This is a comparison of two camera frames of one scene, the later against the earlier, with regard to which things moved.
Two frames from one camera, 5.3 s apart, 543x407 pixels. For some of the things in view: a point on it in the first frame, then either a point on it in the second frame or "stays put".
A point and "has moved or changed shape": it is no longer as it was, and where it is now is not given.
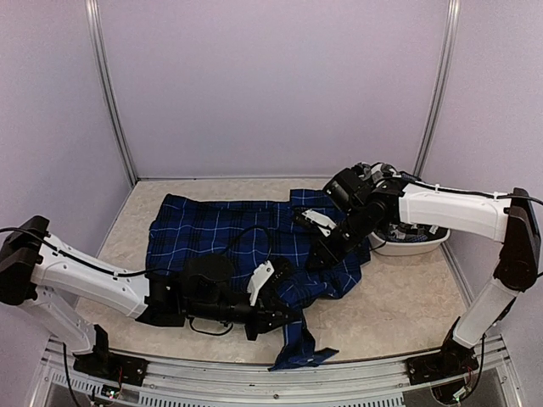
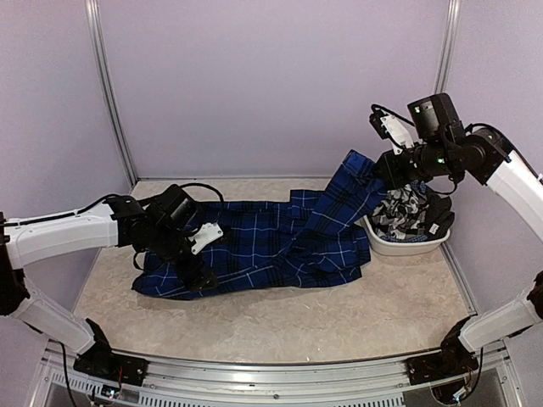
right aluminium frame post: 452,14 stays put
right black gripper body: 344,247 -> 399,175
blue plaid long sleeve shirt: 265,240 has moved or changed shape
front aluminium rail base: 352,381 stays put
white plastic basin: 399,248 stays put
